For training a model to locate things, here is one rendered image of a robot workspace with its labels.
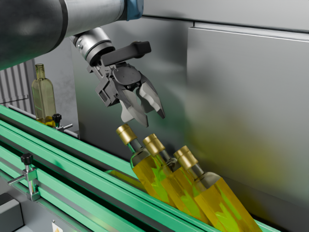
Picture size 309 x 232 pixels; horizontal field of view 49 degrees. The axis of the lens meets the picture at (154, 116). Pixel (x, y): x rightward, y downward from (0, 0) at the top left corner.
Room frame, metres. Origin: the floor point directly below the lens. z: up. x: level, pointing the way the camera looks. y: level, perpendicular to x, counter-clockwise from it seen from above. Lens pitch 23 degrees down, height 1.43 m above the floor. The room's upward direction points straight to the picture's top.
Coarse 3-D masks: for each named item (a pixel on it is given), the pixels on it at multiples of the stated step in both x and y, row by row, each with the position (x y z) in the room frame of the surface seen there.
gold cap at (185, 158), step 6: (180, 150) 0.62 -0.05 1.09; (186, 150) 0.62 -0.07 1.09; (174, 156) 0.63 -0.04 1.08; (180, 156) 0.61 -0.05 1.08; (186, 156) 0.61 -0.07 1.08; (192, 156) 0.62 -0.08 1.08; (180, 162) 0.61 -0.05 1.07; (186, 162) 0.61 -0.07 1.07; (192, 162) 0.60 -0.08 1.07; (186, 168) 0.60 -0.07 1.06
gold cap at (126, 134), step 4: (124, 124) 0.73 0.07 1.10; (120, 128) 0.73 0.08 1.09; (124, 128) 0.72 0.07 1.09; (128, 128) 0.73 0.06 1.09; (116, 132) 0.73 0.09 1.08; (120, 132) 0.72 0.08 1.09; (124, 132) 0.72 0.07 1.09; (128, 132) 0.72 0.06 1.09; (132, 132) 0.73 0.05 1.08; (120, 136) 0.72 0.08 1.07; (124, 136) 0.72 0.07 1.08; (128, 136) 0.71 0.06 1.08; (132, 136) 0.72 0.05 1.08; (136, 136) 0.72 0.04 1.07; (124, 140) 0.71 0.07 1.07; (128, 140) 0.71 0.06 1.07; (124, 144) 0.72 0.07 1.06
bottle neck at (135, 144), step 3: (132, 141) 0.71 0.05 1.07; (135, 141) 0.71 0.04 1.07; (138, 141) 0.72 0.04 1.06; (129, 144) 0.71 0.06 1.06; (132, 144) 0.71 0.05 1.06; (135, 144) 0.71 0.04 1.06; (138, 144) 0.71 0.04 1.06; (129, 147) 0.71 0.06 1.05; (132, 147) 0.70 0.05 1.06; (135, 147) 0.70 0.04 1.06; (138, 147) 0.70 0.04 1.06; (132, 150) 0.70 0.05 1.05; (135, 150) 0.70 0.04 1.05
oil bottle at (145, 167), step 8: (136, 152) 0.69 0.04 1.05; (144, 152) 0.68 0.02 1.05; (136, 160) 0.68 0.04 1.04; (144, 160) 0.66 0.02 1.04; (152, 160) 0.67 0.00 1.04; (136, 168) 0.67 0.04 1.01; (144, 168) 0.66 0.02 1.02; (152, 168) 0.66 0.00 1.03; (144, 176) 0.66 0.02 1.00; (152, 176) 0.64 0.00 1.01; (144, 184) 0.66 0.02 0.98; (152, 184) 0.64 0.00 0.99; (160, 184) 0.63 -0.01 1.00; (152, 192) 0.64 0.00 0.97; (160, 192) 0.63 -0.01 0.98; (160, 200) 0.63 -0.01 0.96; (168, 200) 0.62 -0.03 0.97; (176, 208) 0.60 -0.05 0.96
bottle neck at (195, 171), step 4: (196, 164) 0.61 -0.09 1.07; (192, 168) 0.60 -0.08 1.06; (196, 168) 0.60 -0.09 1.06; (200, 168) 0.60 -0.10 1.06; (188, 172) 0.60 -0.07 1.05; (192, 172) 0.60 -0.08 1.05; (196, 172) 0.60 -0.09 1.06; (200, 172) 0.60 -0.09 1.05; (192, 176) 0.60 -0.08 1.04; (196, 176) 0.59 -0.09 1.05
